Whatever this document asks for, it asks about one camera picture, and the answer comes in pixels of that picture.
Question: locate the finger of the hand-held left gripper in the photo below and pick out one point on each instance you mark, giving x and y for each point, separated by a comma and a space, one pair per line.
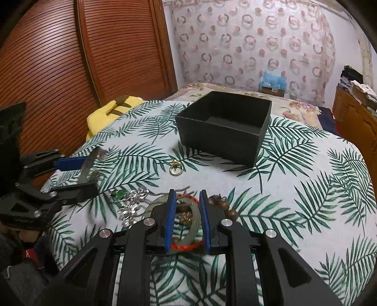
79, 192
70, 164

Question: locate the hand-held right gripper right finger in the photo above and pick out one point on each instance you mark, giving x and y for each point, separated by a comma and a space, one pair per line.
204, 226

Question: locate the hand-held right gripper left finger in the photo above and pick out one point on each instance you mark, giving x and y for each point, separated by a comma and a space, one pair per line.
170, 226

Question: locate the pale jade bangle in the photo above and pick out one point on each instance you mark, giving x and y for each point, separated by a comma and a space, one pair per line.
194, 223

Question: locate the green pendant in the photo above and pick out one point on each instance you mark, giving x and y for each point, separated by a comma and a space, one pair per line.
119, 194

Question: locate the black jewelry box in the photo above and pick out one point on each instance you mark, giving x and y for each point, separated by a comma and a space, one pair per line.
218, 138

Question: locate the yellow plush toy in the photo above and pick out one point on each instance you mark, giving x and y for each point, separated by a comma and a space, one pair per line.
117, 110

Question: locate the wooden louvered wardrobe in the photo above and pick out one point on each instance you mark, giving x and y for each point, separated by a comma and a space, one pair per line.
44, 73

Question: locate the person's dark clothing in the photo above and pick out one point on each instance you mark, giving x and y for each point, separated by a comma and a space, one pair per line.
26, 270

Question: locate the leaf print tablecloth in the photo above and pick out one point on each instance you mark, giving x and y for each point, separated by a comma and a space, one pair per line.
294, 176

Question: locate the floral bedspread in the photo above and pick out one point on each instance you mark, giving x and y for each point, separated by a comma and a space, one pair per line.
294, 109

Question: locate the small cardboard box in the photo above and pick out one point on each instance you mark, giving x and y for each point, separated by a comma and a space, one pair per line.
274, 91

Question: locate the blue plastic bag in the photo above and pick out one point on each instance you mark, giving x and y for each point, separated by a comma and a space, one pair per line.
272, 79

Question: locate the navy blanket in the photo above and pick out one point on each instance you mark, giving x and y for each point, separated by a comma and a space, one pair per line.
328, 120

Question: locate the wooden cabinet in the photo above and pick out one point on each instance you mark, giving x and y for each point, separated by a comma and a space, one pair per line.
356, 123

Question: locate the circle pattern sheer curtain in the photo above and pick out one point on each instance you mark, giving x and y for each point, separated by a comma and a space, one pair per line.
235, 44

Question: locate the cardboard box with papers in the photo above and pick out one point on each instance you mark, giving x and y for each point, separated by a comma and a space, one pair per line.
365, 92

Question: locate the pile of dark clothes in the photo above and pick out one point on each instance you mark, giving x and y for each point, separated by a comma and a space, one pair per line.
350, 75

